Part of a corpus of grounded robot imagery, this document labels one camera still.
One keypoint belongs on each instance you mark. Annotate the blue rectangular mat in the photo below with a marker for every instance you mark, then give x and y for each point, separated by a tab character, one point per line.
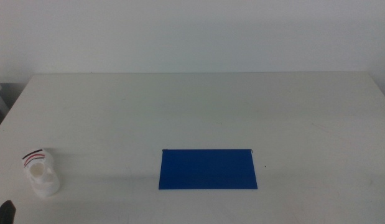
207	171

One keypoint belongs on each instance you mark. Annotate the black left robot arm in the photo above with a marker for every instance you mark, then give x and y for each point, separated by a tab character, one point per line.
5	214

